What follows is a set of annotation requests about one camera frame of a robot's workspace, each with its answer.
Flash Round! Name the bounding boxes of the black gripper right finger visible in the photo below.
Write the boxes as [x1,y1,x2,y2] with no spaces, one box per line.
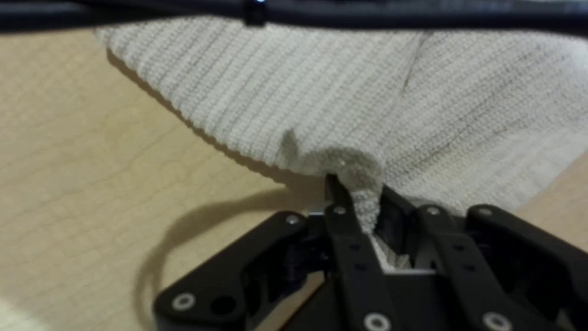
[374,187,588,331]

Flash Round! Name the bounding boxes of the white towel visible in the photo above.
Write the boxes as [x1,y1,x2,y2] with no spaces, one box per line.
[97,16,588,232]

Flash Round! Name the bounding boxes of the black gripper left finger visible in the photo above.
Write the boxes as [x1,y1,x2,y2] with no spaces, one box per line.
[152,176,398,331]

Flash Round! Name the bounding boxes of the black cable bundle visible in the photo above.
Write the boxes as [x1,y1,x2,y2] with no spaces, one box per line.
[0,0,588,35]

